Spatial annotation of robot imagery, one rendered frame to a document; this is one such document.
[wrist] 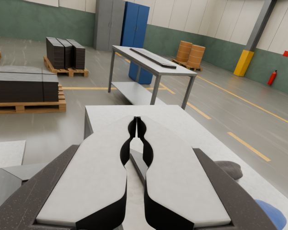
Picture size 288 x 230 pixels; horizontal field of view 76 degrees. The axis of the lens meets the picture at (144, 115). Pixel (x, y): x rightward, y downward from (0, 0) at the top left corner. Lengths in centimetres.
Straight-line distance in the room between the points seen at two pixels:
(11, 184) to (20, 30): 779
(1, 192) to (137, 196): 53
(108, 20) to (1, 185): 761
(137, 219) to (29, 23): 820
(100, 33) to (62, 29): 144
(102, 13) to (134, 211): 779
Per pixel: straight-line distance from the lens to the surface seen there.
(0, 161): 120
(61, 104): 309
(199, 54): 802
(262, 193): 84
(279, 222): 74
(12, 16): 847
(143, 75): 480
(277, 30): 967
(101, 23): 810
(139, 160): 68
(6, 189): 92
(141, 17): 870
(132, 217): 56
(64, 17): 849
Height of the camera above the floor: 152
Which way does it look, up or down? 27 degrees down
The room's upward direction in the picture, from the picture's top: 12 degrees clockwise
